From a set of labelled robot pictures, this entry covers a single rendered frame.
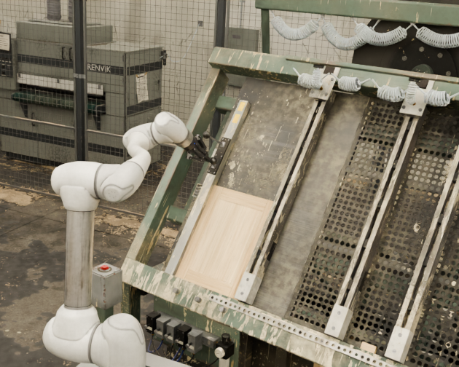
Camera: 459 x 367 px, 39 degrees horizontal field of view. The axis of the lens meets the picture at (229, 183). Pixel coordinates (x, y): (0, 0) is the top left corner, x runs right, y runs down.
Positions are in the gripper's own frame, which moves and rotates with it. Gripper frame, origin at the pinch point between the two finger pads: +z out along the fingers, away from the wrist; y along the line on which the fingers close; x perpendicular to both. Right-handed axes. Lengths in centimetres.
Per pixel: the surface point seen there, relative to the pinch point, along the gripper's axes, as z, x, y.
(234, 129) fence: 11.7, 0.2, -21.2
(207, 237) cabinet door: 14.0, 9.1, 34.1
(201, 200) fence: 11.6, -0.9, 18.3
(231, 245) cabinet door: 14.0, 23.3, 34.0
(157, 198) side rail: 10.6, -25.7, 23.9
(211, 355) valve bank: 22, 32, 84
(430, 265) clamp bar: 8, 115, 17
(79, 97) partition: 150, -271, -70
